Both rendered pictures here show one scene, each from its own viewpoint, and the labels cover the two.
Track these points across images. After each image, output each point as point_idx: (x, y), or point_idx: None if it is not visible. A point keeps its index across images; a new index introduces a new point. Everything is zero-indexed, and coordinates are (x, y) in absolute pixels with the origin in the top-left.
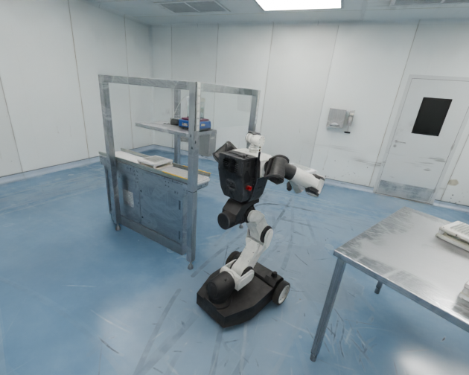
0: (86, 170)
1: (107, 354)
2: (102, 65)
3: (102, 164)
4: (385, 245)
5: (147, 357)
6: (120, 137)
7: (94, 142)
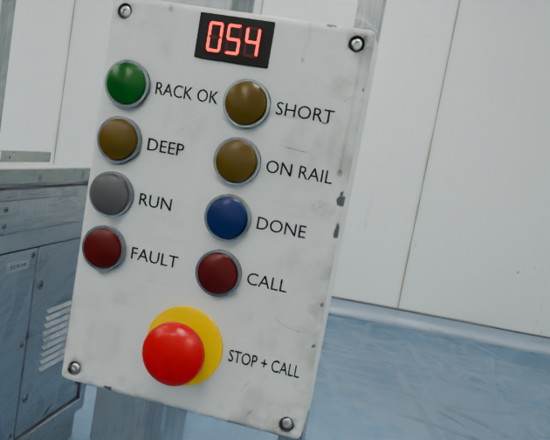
0: (339, 329)
1: None
2: (542, 43)
3: (409, 338)
4: None
5: None
6: (538, 283)
7: (433, 268)
